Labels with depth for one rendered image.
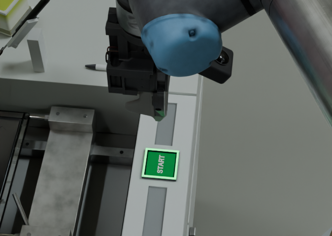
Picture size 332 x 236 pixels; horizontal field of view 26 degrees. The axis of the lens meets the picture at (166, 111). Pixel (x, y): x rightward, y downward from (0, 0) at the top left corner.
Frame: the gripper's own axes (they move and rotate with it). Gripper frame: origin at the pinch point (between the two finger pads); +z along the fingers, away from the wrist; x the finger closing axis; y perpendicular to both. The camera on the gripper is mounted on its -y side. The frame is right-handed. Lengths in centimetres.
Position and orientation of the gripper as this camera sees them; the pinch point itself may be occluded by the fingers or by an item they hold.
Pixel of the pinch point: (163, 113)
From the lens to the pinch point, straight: 106.1
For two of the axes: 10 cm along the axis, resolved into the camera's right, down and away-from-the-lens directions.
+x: -1.0, 8.0, -5.9
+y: -9.9, -0.8, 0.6
